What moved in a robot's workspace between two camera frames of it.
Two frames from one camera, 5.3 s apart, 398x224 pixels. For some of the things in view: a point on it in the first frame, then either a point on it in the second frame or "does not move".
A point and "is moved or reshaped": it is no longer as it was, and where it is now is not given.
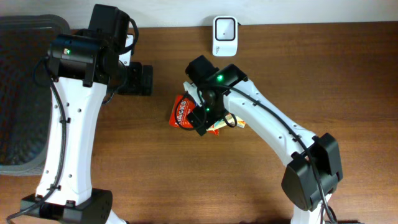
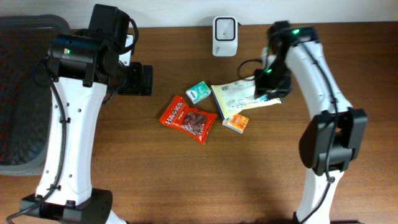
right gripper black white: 206,117 to 262,85
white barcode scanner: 225,36 does not move
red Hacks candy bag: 178,116 is moved or reshaped
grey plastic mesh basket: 26,91 does not move
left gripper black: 146,79 does not move
